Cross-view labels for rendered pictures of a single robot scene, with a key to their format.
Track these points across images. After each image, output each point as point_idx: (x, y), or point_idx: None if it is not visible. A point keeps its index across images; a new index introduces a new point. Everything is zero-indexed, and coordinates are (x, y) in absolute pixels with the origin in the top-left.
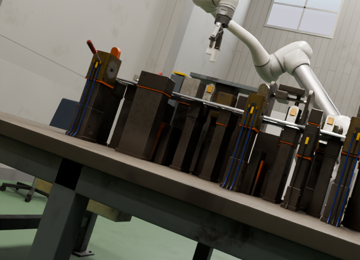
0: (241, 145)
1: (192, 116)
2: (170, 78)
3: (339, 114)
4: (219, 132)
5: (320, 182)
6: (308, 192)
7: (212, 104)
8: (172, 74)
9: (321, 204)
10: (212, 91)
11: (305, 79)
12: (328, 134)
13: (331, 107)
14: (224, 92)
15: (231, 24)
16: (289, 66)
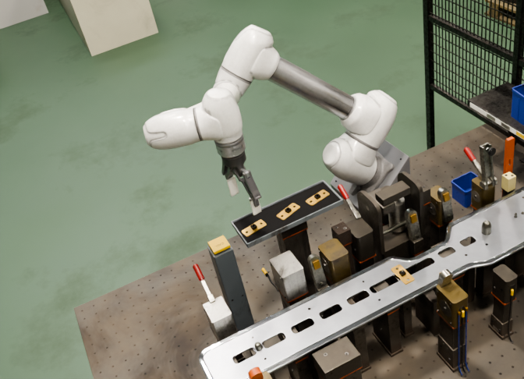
0: (462, 340)
1: (359, 329)
2: (217, 262)
3: (353, 100)
4: (394, 317)
5: (486, 271)
6: None
7: (364, 299)
8: (215, 257)
9: (491, 283)
10: (320, 263)
11: (293, 83)
12: (505, 257)
13: (342, 98)
14: (295, 228)
15: None
16: (263, 77)
